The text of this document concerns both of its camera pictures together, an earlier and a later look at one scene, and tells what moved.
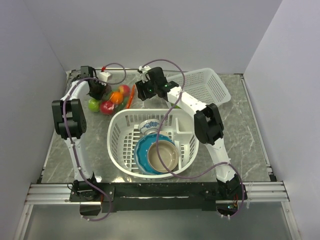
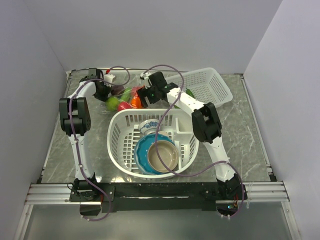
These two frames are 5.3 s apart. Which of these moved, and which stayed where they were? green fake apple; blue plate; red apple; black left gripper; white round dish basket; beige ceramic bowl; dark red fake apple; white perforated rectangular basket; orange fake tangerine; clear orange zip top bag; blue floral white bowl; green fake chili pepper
Moved: green fake apple; orange fake tangerine; red apple; dark red fake apple; clear orange zip top bag; green fake chili pepper
Stayed: beige ceramic bowl; blue plate; blue floral white bowl; white round dish basket; white perforated rectangular basket; black left gripper
